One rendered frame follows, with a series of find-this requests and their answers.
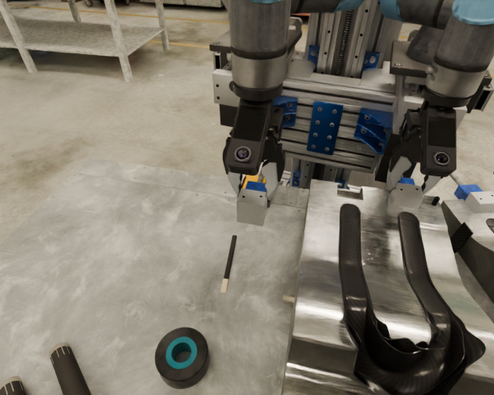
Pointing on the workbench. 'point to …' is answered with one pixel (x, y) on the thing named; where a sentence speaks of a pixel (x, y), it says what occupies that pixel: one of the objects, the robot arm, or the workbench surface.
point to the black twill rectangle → (460, 237)
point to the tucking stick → (228, 264)
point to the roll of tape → (185, 340)
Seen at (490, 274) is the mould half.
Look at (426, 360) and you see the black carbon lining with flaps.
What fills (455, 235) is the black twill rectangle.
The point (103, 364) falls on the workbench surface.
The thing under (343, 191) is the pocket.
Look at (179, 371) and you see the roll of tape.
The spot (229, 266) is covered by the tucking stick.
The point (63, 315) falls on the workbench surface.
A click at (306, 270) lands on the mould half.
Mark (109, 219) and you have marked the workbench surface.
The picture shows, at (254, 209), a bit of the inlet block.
